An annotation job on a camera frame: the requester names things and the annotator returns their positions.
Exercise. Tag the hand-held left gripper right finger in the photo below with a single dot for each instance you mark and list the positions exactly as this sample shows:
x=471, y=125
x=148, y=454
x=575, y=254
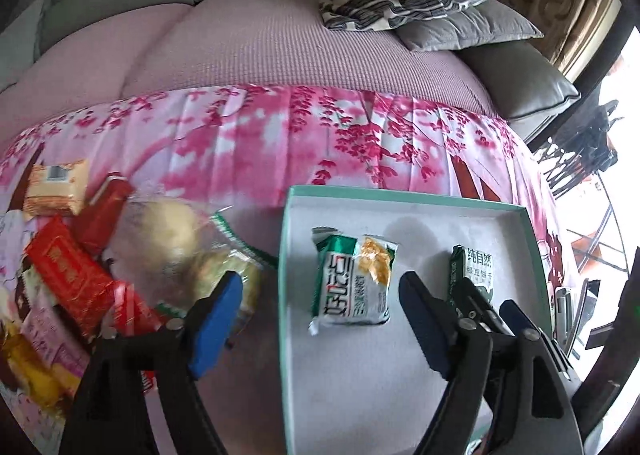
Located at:
x=425, y=325

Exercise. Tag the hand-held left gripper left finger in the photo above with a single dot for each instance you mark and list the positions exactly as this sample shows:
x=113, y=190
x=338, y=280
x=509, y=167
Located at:
x=215, y=325

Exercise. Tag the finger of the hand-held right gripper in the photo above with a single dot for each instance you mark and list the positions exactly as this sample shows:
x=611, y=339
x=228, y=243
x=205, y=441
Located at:
x=475, y=305
x=514, y=317

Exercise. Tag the dark green biscuit packet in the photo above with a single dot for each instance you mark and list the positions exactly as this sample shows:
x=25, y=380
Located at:
x=477, y=265

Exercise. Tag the green and white snack packet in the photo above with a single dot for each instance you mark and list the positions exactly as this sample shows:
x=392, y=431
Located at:
x=350, y=285

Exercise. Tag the red and white striped packet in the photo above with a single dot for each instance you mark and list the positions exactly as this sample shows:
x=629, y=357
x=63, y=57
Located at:
x=130, y=310

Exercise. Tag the teal cardboard box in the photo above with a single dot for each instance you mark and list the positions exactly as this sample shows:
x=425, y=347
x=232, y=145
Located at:
x=350, y=385

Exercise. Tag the bright red snack packet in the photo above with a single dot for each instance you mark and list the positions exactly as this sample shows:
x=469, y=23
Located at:
x=65, y=270

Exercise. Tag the pink snack packet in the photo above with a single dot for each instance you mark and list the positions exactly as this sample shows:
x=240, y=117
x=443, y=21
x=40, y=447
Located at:
x=47, y=340

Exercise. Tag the yellow snack packet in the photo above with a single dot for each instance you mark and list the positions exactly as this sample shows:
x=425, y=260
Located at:
x=30, y=375

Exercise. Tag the dark red snack packet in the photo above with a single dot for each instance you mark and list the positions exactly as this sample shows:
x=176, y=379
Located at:
x=102, y=215

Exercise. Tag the printed pink blanket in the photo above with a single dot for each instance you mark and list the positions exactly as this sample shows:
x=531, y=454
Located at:
x=250, y=145

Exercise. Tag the black drying rack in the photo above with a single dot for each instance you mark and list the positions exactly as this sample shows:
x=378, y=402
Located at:
x=585, y=145

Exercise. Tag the beige cracker packet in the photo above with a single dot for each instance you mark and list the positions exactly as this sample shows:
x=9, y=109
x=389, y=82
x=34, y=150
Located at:
x=55, y=190

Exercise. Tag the grey leather cushion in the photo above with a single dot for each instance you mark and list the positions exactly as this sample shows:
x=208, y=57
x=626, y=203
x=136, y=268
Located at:
x=525, y=80

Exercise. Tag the grey fabric pillow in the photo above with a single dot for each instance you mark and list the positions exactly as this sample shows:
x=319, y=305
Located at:
x=475, y=27

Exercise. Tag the beige patterned curtain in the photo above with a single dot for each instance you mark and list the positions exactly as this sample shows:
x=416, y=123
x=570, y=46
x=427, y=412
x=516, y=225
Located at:
x=565, y=0

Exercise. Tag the grey metal frame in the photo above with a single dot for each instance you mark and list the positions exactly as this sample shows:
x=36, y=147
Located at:
x=575, y=315

